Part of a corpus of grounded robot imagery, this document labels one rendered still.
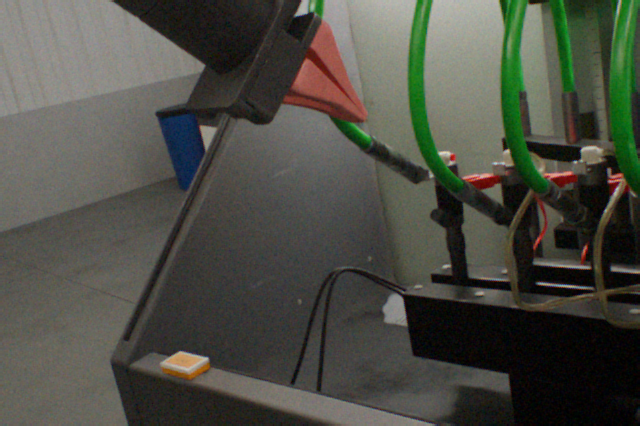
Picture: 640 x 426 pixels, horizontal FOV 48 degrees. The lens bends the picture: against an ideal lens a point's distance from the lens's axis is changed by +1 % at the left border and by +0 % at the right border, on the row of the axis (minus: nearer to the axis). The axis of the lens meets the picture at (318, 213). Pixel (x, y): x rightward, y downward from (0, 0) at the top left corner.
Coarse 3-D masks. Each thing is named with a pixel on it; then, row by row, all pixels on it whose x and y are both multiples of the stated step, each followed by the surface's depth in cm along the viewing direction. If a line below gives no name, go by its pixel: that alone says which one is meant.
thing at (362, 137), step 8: (312, 0) 62; (320, 0) 62; (504, 0) 88; (312, 8) 62; (320, 8) 62; (504, 8) 88; (320, 16) 62; (504, 16) 89; (504, 24) 89; (520, 56) 91; (520, 64) 91; (520, 72) 91; (520, 80) 91; (520, 88) 91; (520, 96) 91; (336, 120) 65; (344, 128) 66; (352, 128) 66; (352, 136) 67; (360, 136) 67; (368, 136) 68; (360, 144) 68; (368, 144) 68
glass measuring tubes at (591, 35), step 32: (544, 0) 91; (576, 0) 89; (608, 0) 87; (544, 32) 93; (576, 32) 90; (608, 32) 88; (544, 64) 96; (576, 64) 91; (608, 64) 89; (608, 96) 90; (608, 128) 91
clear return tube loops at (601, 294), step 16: (528, 192) 68; (608, 208) 61; (512, 224) 66; (512, 240) 65; (512, 272) 65; (512, 288) 65; (624, 288) 65; (528, 304) 65; (544, 304) 66; (560, 304) 66; (608, 320) 60
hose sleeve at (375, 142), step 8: (376, 144) 69; (384, 144) 70; (368, 152) 69; (376, 152) 69; (384, 152) 70; (392, 152) 71; (384, 160) 70; (392, 160) 71; (400, 160) 72; (408, 160) 73; (392, 168) 72; (400, 168) 72; (408, 168) 73; (408, 176) 74
